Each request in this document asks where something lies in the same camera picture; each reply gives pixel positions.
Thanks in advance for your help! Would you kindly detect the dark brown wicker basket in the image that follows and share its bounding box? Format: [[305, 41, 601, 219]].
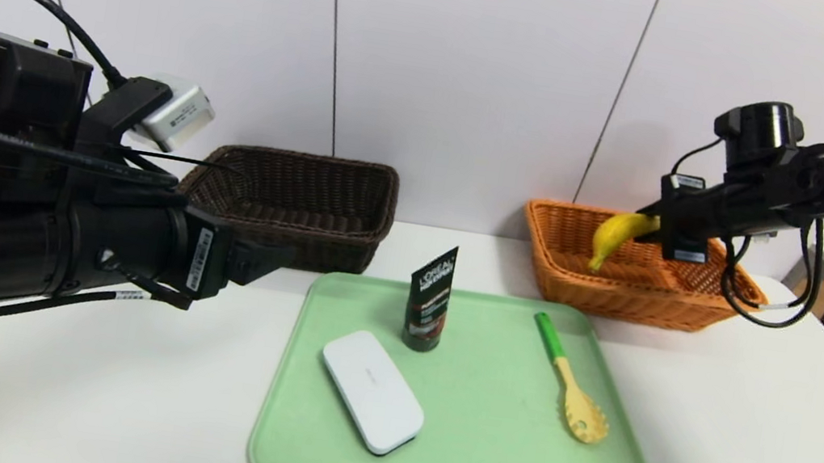
[[168, 136, 403, 284]]

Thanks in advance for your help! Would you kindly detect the black cosmetic tube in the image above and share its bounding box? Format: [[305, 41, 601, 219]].
[[400, 241, 460, 356]]

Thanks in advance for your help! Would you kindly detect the light green plastic tray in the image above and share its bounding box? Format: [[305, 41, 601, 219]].
[[245, 261, 687, 463]]

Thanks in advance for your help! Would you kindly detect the yellow banana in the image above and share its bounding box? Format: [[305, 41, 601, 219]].
[[587, 207, 664, 282]]

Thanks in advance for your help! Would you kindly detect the black left camera cable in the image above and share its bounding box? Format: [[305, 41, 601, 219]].
[[0, 0, 139, 91]]

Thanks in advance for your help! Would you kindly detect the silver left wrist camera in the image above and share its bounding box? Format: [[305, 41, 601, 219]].
[[131, 71, 221, 158]]

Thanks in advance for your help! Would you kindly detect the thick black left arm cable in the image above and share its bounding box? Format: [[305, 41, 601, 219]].
[[0, 129, 183, 191]]

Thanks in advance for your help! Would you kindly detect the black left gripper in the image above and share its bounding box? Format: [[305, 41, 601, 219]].
[[53, 184, 302, 332]]

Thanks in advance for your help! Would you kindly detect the thin tagged left arm cable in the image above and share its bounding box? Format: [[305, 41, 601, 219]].
[[0, 267, 195, 371]]

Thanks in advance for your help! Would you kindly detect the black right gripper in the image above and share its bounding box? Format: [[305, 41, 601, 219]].
[[629, 168, 754, 271]]

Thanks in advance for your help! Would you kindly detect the orange wicker basket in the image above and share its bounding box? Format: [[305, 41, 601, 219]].
[[510, 196, 778, 344]]

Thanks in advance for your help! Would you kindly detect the white oblong plastic case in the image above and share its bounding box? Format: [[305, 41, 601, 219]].
[[309, 324, 437, 461]]

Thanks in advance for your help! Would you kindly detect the black left camera bracket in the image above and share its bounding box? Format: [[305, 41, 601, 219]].
[[69, 70, 175, 187]]

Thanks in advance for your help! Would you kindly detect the green handled pasta spoon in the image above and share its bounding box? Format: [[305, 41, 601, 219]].
[[517, 310, 625, 448]]

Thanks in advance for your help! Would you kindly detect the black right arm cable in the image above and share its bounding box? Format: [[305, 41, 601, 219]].
[[713, 118, 824, 336]]

